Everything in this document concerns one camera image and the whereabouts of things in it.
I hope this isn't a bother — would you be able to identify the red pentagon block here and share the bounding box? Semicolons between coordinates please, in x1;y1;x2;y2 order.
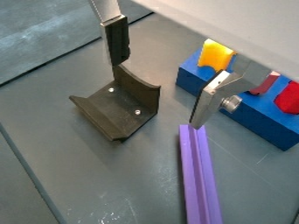
275;81;299;115

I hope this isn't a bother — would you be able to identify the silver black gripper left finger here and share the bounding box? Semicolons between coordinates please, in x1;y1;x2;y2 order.
88;0;131;66

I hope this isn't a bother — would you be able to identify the yellow arch block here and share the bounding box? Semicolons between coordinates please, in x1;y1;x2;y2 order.
198;38;236;71

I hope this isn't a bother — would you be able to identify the tall red hexagonal prism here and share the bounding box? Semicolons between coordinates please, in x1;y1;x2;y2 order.
248;71;280;95

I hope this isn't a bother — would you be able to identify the purple star prism rod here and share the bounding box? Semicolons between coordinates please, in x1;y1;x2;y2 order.
179;124;223;224

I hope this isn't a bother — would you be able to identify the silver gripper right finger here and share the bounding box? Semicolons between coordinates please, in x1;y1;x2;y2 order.
190;55;271;130

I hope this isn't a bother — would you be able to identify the blue shape sorter base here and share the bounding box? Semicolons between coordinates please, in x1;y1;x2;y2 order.
176;48;299;151

